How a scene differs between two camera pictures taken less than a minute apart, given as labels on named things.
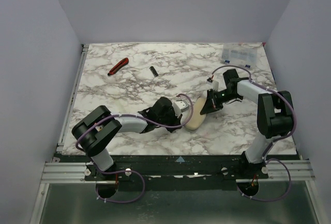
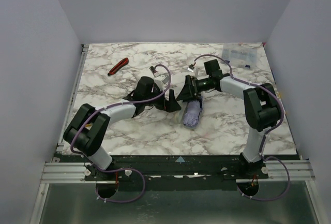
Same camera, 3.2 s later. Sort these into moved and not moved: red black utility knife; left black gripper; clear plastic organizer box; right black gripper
Moved: left black gripper; right black gripper
Not moved: clear plastic organizer box; red black utility knife
